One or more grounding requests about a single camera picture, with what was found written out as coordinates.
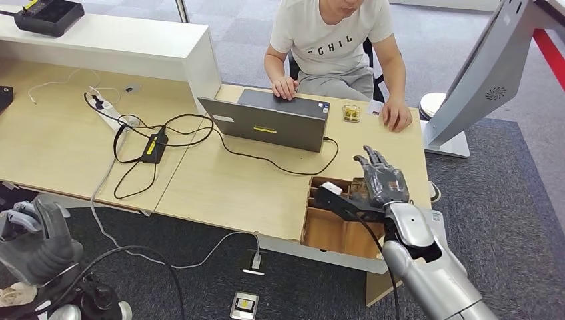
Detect white counter shelf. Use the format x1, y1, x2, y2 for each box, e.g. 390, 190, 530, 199
0, 6, 222, 115

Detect black mains cable with plug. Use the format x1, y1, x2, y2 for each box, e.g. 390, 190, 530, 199
83, 91, 167, 138

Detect light wood desk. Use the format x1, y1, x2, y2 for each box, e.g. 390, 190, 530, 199
0, 57, 215, 217
153, 83, 436, 308

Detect grey power strip cable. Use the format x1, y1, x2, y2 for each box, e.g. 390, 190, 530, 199
89, 128, 262, 271

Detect black laptop charger cable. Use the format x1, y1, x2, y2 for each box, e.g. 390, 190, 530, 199
112, 113, 340, 201

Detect white power strip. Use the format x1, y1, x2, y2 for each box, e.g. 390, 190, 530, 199
85, 93, 130, 133

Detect flat black object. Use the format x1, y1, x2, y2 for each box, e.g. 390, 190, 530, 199
0, 86, 14, 115

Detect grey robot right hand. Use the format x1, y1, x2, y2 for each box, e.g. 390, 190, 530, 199
352, 145, 410, 209

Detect black power adapter yellow label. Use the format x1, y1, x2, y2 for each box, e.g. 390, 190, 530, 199
140, 131, 169, 165

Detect black device with yellow sticker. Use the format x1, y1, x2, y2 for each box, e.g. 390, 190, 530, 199
13, 0, 85, 39

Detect wooden compartment organizer box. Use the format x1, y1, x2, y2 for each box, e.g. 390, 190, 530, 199
301, 175, 387, 260

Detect white round disc base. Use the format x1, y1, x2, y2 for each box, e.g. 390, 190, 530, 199
418, 91, 448, 121

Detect person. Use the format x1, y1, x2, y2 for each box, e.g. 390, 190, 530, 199
264, 0, 414, 133

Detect small clear box yellow contents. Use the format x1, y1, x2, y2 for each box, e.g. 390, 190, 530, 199
342, 104, 362, 124

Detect red bar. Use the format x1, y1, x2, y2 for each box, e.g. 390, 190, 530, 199
532, 28, 565, 91

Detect person's left hand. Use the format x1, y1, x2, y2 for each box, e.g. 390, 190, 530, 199
381, 97, 414, 133

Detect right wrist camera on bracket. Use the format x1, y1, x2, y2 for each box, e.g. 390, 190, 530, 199
314, 181, 387, 223

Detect beige crumpled cloth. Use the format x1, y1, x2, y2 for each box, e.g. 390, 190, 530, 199
0, 282, 39, 309

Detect silver floor box lid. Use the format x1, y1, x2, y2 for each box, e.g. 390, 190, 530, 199
229, 291, 260, 320

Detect person's right hand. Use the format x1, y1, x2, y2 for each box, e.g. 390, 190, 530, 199
271, 77, 301, 101

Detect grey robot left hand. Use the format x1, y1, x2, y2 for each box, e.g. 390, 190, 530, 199
31, 196, 74, 261

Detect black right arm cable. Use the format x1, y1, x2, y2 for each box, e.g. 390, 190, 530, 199
346, 209, 402, 320

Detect white card reader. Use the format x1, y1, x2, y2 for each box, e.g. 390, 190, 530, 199
419, 208, 449, 248

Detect thin white cable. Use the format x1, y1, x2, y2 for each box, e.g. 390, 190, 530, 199
27, 68, 121, 105

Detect metal pole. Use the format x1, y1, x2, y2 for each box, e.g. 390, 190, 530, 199
175, 0, 191, 24

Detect black office chair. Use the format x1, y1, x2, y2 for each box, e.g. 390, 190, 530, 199
288, 37, 387, 103

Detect thick black cable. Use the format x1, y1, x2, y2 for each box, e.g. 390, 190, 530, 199
41, 245, 187, 320

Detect floor power socket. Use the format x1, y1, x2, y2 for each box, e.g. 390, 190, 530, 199
241, 249, 266, 277

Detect grey laptop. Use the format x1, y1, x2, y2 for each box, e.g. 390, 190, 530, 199
197, 88, 331, 154

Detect grey kiosk stand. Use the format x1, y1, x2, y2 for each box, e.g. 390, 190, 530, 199
419, 0, 565, 159

